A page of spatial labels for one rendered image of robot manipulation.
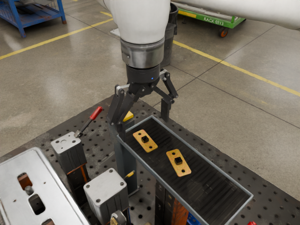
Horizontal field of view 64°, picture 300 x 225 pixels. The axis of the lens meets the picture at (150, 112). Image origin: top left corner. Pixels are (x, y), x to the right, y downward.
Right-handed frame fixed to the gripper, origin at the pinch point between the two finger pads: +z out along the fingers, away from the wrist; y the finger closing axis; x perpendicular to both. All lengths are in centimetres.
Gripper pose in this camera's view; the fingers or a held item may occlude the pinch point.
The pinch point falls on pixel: (144, 126)
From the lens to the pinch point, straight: 66.3
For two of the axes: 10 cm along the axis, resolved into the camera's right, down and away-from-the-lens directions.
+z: 0.0, 7.4, 6.7
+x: 5.4, 5.6, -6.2
